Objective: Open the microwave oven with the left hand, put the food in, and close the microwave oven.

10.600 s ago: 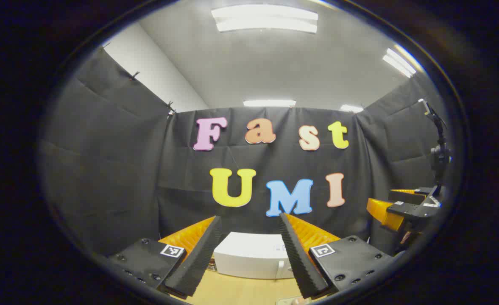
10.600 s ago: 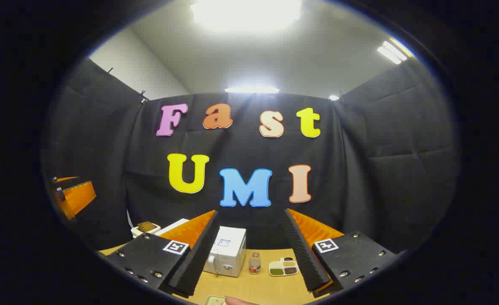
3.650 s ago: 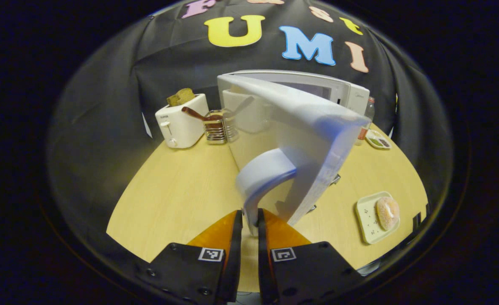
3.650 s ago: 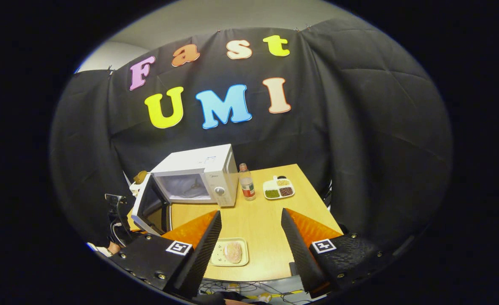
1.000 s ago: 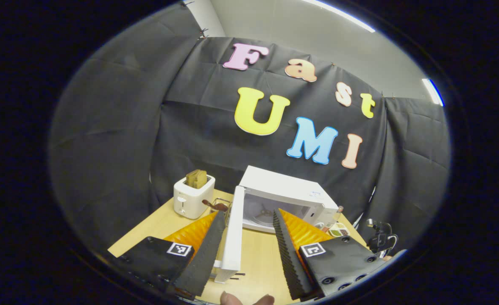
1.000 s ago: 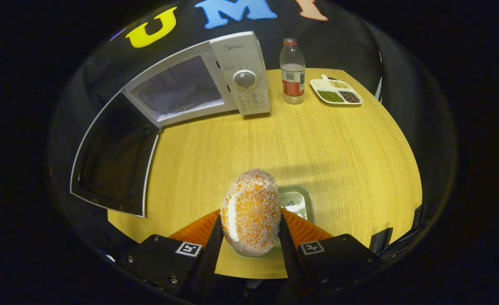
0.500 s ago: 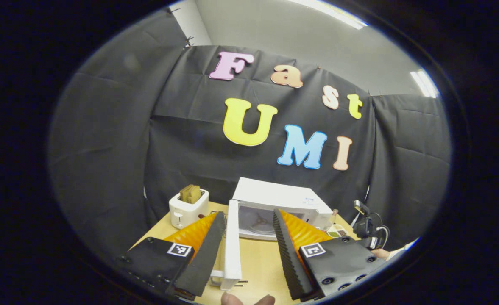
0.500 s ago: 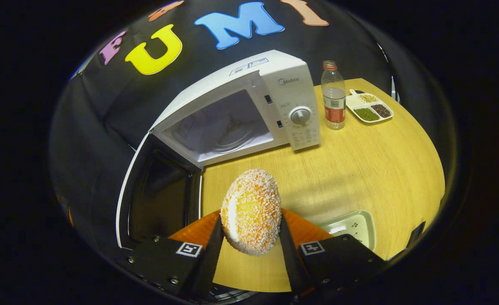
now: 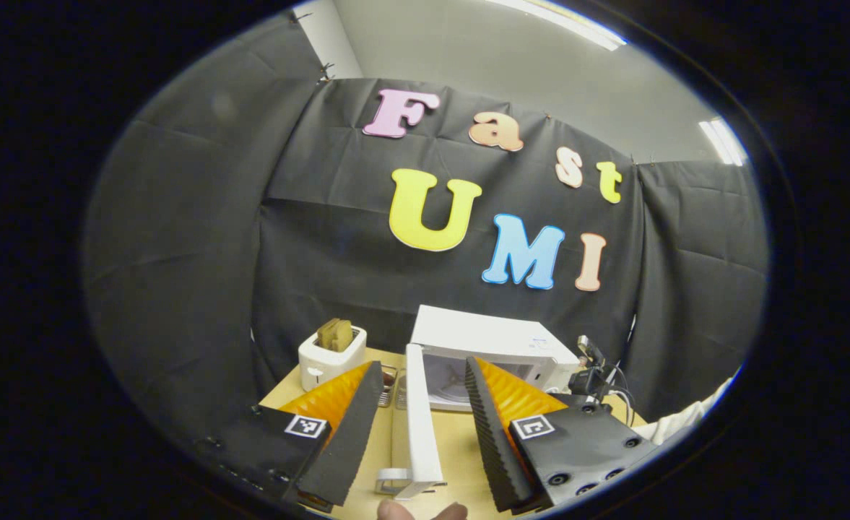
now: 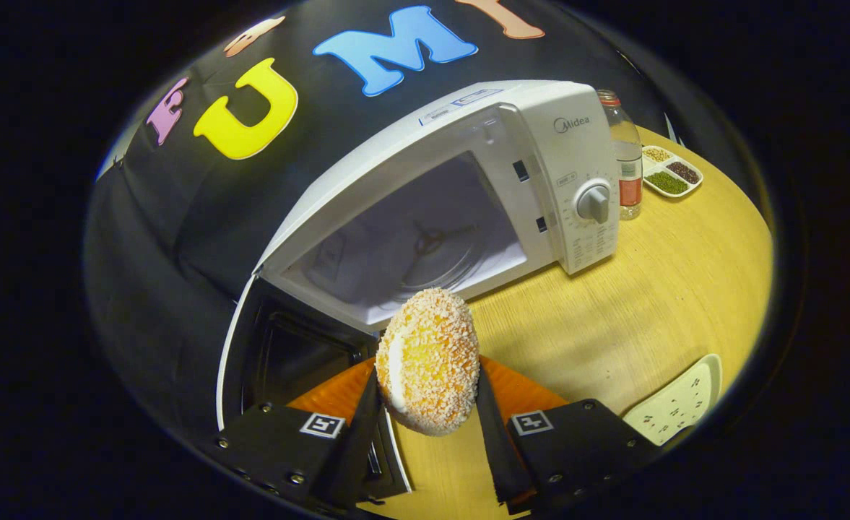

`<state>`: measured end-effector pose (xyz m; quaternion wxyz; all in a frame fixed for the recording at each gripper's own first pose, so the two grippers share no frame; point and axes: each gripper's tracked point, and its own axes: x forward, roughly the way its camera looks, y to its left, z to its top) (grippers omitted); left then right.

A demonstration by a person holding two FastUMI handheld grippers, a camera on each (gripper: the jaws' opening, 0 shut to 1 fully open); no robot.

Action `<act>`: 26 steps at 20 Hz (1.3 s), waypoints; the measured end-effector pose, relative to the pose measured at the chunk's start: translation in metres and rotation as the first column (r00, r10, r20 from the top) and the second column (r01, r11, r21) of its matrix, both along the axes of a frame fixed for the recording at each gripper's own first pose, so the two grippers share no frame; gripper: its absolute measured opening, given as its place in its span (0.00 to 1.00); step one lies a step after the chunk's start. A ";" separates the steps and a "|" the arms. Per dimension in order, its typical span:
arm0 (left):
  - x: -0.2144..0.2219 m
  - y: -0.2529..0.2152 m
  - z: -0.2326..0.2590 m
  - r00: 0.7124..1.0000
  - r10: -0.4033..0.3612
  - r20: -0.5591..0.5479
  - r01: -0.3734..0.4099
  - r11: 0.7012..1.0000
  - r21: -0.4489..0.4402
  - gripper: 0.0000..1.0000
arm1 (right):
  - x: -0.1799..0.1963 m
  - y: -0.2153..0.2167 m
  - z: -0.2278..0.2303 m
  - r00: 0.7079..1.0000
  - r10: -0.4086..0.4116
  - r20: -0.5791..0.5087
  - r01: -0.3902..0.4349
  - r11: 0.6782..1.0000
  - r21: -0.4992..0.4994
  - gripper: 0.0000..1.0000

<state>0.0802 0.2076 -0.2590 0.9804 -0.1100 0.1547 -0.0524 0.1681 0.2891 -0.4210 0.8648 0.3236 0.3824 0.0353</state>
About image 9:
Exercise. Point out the clear glass cup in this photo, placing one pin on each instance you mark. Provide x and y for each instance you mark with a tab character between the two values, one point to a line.
388	386

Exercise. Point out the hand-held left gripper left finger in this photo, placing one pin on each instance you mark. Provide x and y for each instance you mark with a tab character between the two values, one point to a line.
352	426

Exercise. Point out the ceiling light panel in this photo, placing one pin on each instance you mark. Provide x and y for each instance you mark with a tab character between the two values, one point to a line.
722	141
562	22

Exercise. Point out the brown bread slice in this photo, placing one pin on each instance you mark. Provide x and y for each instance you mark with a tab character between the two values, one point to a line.
335	335

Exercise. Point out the white microwave oven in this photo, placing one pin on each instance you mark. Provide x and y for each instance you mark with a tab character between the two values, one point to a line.
493	339

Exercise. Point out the black backdrop cloth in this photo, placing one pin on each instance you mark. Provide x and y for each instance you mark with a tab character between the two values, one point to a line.
309	238

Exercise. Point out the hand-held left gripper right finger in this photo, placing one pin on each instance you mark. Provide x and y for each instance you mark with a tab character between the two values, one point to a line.
486	433

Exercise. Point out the white toaster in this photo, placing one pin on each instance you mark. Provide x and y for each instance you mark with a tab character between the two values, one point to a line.
327	361

